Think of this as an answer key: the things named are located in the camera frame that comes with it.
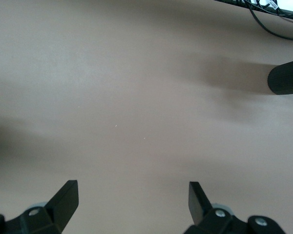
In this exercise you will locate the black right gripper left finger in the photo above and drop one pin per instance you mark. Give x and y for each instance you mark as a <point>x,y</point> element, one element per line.
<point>63,202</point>

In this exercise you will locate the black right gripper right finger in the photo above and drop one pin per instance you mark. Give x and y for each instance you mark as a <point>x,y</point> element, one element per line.
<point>197,202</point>

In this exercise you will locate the black ribbed cylinder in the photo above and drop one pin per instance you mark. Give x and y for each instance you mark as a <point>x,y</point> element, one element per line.
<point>285,78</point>

